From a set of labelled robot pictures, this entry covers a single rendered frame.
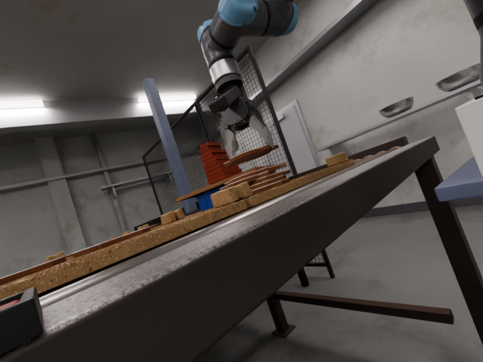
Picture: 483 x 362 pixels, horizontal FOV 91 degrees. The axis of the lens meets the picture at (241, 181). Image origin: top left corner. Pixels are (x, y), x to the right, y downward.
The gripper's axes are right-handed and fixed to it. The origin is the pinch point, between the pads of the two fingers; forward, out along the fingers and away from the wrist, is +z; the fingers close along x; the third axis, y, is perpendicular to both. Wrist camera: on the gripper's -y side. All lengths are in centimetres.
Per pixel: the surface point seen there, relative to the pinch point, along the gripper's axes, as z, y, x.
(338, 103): -73, 333, -18
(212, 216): 10.2, -26.0, -2.2
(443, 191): 16.7, -15.6, -29.9
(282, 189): 10.2, -11.6, -8.4
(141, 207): -45, 340, 459
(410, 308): 76, 59, -19
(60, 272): 9.9, -42.3, 4.6
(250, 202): 10.3, -18.9, -5.0
